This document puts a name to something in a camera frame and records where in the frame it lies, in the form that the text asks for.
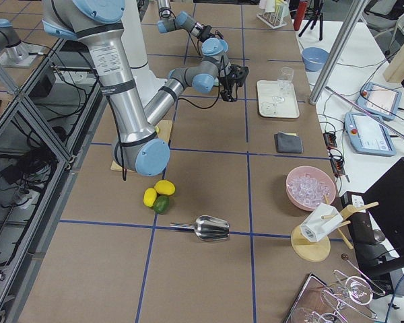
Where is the black monitor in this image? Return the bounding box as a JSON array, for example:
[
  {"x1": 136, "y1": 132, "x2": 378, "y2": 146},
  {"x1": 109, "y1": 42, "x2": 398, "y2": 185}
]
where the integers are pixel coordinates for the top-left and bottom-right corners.
[{"x1": 349, "y1": 157, "x2": 404, "y2": 278}]

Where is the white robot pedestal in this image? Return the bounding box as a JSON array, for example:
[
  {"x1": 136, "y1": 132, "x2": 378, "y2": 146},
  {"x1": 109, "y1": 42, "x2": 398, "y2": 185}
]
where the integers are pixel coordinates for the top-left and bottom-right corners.
[{"x1": 121, "y1": 0, "x2": 166, "y2": 100}]

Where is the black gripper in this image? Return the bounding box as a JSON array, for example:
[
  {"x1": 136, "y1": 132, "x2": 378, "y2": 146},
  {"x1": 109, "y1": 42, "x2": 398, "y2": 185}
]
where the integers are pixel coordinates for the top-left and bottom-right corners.
[
  {"x1": 198, "y1": 25, "x2": 218, "y2": 42},
  {"x1": 220, "y1": 64, "x2": 249, "y2": 101}
]

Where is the white paper carton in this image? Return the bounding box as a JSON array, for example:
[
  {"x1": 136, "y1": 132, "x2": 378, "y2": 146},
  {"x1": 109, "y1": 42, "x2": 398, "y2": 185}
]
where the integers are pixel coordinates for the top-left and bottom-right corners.
[{"x1": 300, "y1": 203, "x2": 343, "y2": 242}]

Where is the red cylinder bottle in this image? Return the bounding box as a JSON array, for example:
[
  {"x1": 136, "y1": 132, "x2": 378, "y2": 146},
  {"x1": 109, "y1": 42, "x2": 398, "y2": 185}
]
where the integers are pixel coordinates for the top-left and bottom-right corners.
[{"x1": 294, "y1": 0, "x2": 308, "y2": 31}]

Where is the near teach pendant tablet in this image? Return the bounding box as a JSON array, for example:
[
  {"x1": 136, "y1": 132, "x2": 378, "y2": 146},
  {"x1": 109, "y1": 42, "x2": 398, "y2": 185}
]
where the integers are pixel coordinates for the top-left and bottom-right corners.
[{"x1": 344, "y1": 112, "x2": 397, "y2": 157}]

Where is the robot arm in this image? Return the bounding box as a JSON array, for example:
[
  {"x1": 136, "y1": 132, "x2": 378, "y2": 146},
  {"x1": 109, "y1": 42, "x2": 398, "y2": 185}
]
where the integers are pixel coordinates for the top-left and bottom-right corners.
[
  {"x1": 156, "y1": 0, "x2": 216, "y2": 42},
  {"x1": 42, "y1": 1, "x2": 248, "y2": 176}
]

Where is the blue bowl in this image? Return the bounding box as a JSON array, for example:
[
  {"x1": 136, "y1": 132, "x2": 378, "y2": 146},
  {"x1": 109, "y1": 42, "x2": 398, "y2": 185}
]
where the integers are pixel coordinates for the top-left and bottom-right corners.
[{"x1": 302, "y1": 47, "x2": 329, "y2": 72}]

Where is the wooden cutting board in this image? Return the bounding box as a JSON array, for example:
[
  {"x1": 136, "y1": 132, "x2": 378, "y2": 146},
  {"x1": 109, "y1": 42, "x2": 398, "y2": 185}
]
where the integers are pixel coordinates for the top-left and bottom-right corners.
[{"x1": 110, "y1": 120, "x2": 173, "y2": 172}]

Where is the aluminium frame post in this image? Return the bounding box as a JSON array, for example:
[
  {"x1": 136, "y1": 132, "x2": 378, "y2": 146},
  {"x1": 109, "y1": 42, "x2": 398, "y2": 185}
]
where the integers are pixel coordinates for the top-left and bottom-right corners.
[{"x1": 309, "y1": 0, "x2": 368, "y2": 105}]

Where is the green tipped metal rod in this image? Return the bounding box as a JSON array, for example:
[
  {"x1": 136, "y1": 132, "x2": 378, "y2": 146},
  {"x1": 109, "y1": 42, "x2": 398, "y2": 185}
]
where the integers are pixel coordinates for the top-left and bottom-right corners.
[{"x1": 325, "y1": 86, "x2": 404, "y2": 140}]

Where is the cream bear tray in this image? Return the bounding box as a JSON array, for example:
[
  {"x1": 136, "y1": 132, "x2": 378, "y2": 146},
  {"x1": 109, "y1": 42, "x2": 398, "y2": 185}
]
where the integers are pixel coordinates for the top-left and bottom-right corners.
[{"x1": 257, "y1": 80, "x2": 300, "y2": 119}]

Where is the far teach pendant tablet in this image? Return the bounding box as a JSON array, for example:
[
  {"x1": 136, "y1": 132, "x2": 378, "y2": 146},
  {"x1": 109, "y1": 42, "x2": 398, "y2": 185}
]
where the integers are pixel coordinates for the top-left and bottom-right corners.
[{"x1": 356, "y1": 82, "x2": 401, "y2": 120}]

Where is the yellow lemon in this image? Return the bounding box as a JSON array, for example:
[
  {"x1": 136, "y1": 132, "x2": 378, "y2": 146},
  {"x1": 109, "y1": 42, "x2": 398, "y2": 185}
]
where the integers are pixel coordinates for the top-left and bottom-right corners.
[
  {"x1": 154, "y1": 180, "x2": 176, "y2": 196},
  {"x1": 143, "y1": 188, "x2": 158, "y2": 208}
]

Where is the metal ice scoop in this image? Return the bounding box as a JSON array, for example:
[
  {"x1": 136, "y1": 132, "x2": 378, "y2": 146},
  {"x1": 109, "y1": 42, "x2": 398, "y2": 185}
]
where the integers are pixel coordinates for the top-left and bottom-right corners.
[{"x1": 170, "y1": 215, "x2": 230, "y2": 242}]

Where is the pink bowl with ice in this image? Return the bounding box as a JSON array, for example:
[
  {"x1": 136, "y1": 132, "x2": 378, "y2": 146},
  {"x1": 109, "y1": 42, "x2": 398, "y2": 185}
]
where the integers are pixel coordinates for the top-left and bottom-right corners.
[{"x1": 285, "y1": 166, "x2": 337, "y2": 211}]

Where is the black tripod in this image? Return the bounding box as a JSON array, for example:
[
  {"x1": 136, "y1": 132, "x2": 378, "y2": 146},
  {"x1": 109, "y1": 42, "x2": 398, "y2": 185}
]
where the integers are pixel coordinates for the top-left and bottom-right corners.
[{"x1": 298, "y1": 0, "x2": 325, "y2": 41}]

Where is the grey folded cloth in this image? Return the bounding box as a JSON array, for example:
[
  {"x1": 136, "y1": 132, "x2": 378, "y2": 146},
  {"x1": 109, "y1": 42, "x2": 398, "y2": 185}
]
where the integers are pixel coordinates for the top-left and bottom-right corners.
[{"x1": 274, "y1": 132, "x2": 304, "y2": 153}]

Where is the teach pendant tablet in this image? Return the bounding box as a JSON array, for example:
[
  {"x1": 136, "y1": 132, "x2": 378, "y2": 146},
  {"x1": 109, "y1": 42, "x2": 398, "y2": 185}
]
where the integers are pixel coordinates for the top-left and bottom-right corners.
[
  {"x1": 356, "y1": 82, "x2": 401, "y2": 120},
  {"x1": 344, "y1": 112, "x2": 397, "y2": 157}
]

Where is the clear wine glass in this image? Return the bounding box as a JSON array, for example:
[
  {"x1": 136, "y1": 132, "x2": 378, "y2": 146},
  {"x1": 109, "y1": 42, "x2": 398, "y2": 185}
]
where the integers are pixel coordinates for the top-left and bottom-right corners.
[{"x1": 273, "y1": 67, "x2": 294, "y2": 104}]

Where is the white wire cup rack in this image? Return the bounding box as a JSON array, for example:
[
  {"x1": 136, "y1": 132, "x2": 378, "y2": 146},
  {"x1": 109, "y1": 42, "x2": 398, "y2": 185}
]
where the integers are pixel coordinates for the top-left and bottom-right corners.
[{"x1": 257, "y1": 0, "x2": 289, "y2": 30}]

